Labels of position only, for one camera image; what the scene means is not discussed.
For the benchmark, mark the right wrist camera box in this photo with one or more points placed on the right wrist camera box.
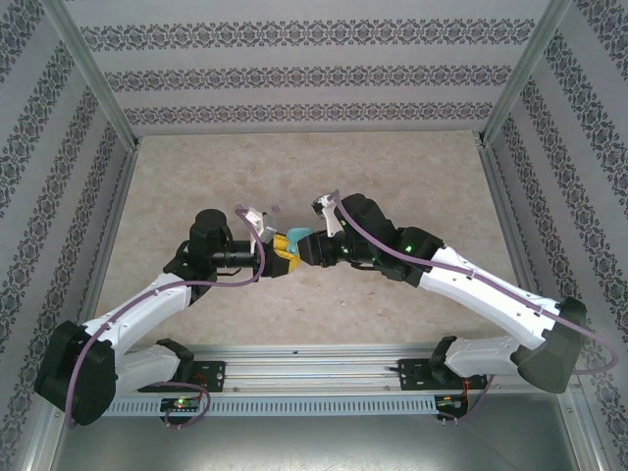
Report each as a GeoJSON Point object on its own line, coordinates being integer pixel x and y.
{"type": "Point", "coordinates": [326, 216]}

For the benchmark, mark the grey metal sheet panel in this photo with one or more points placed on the grey metal sheet panel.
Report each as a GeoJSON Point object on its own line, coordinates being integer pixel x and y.
{"type": "Point", "coordinates": [314, 441]}

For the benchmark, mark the aluminium side frame rail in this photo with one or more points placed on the aluminium side frame rail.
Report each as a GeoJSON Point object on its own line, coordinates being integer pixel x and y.
{"type": "Point", "coordinates": [108, 245]}
{"type": "Point", "coordinates": [510, 221]}

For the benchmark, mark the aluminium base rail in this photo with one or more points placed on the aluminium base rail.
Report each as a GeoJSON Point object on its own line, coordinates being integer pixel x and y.
{"type": "Point", "coordinates": [314, 368]}

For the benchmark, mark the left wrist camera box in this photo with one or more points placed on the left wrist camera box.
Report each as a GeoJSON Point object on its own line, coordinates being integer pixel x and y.
{"type": "Point", "coordinates": [257, 216]}

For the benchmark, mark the aluminium frame post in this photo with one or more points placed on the aluminium frame post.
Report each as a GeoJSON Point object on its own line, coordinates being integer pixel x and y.
{"type": "Point", "coordinates": [93, 73]}
{"type": "Point", "coordinates": [525, 73]}

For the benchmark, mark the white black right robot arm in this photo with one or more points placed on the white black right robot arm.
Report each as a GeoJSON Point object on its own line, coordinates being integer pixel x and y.
{"type": "Point", "coordinates": [490, 299]}

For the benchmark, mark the small circuit board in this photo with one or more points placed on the small circuit board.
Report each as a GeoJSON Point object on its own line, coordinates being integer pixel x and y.
{"type": "Point", "coordinates": [181, 403]}
{"type": "Point", "coordinates": [451, 402]}

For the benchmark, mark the blue earbud charging case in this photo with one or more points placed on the blue earbud charging case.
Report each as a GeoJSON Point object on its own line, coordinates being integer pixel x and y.
{"type": "Point", "coordinates": [297, 235]}

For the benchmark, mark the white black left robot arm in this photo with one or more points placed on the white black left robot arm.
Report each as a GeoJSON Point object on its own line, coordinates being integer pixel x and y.
{"type": "Point", "coordinates": [137, 309]}

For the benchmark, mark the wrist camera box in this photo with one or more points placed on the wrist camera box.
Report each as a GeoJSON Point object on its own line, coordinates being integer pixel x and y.
{"type": "Point", "coordinates": [326, 216]}
{"type": "Point", "coordinates": [257, 216]}

